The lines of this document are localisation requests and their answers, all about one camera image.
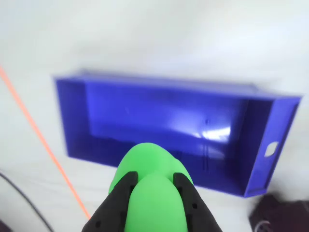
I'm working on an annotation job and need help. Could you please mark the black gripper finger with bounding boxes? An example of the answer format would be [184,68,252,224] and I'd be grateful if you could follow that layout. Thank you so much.
[172,172,225,232]
[81,171,139,232]

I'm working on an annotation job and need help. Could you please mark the green rubber duck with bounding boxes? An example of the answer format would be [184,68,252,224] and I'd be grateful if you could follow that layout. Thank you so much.
[108,142,195,232]

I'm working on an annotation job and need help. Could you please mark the blue plastic box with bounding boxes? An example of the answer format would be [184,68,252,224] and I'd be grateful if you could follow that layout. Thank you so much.
[52,69,303,199]

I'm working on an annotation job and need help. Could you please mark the orange tape strip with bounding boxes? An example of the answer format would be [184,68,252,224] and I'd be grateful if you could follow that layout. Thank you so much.
[0,65,92,220]

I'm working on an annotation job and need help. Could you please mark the thick black cable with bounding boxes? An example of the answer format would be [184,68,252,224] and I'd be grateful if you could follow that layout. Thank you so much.
[0,170,55,232]

